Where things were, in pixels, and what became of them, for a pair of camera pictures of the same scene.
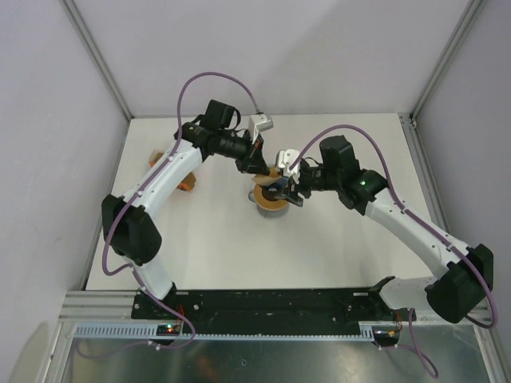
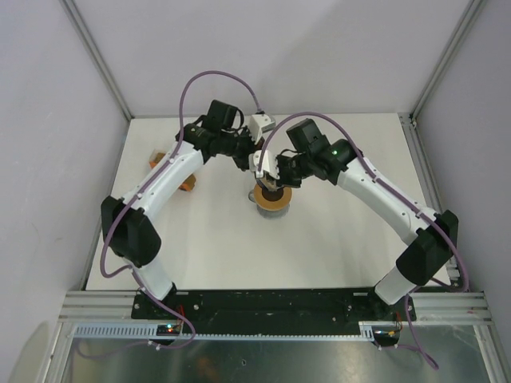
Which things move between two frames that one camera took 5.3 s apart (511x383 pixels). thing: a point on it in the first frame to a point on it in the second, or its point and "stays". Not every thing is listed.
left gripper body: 248,148 stays
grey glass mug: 268,214 stays
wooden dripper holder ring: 267,203 stays
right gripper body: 305,183 to 292,170
